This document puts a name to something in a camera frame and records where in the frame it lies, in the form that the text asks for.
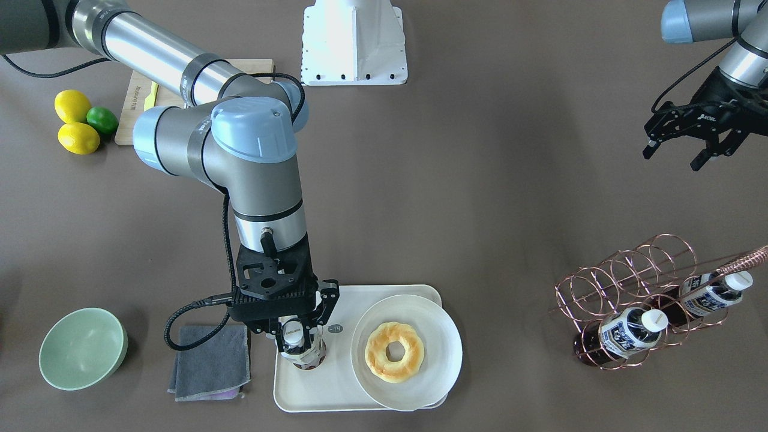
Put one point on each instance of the grey folded cloth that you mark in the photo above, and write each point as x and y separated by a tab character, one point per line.
215	370

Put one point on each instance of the tea bottle with white cap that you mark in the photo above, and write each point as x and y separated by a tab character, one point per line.
301	346

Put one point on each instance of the yellow plastic knife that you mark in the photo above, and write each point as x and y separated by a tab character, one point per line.
150	99

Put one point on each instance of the copper wire bottle rack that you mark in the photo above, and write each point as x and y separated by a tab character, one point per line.
640	277

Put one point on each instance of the tea bottle in rack front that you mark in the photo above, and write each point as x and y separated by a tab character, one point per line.
620	336

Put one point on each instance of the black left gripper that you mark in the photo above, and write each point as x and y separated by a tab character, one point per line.
717	94

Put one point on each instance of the wooden cutting board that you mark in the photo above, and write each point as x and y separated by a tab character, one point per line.
139	87

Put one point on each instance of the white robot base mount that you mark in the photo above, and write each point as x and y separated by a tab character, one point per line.
353	43

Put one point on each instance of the yellow lemon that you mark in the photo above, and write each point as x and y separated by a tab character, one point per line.
72	106
79	138

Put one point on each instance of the white round plate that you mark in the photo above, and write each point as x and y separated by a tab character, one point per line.
406	352

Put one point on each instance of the yellow lemon lower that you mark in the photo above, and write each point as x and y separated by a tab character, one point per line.
79	138

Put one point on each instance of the green lime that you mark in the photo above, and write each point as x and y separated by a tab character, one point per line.
102	120

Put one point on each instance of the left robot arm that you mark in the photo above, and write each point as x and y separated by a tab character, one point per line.
742	23

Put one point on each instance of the cream rectangular tray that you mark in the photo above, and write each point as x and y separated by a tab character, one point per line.
333	386

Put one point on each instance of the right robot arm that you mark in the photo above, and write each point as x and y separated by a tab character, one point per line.
235	134

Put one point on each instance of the green bowl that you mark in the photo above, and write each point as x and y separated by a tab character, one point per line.
82	349

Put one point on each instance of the tea bottle in rack rear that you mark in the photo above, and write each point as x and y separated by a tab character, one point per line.
702	295

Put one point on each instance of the yellow lemon upper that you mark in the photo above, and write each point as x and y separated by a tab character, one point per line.
72	106

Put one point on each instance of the tea bottle in rack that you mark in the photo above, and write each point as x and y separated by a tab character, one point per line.
620	336
702	295

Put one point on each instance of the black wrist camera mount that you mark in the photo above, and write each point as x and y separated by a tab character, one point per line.
264	293

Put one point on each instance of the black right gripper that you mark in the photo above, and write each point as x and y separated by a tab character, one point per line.
328	296

